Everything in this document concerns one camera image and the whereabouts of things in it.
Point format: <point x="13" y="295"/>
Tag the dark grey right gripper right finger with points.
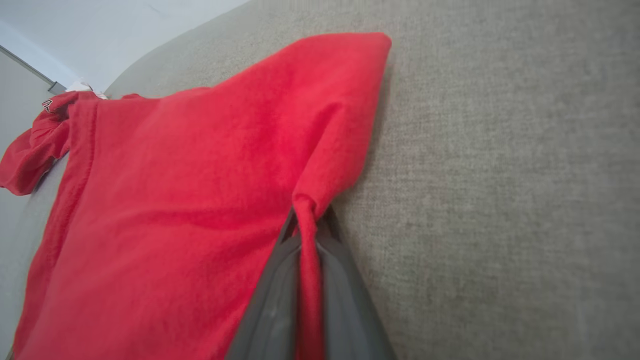
<point x="345" y="310"/>

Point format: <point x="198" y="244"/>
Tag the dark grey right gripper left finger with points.
<point x="270" y="310"/>

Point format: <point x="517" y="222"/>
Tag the red basketball jersey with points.
<point x="190" y="200"/>

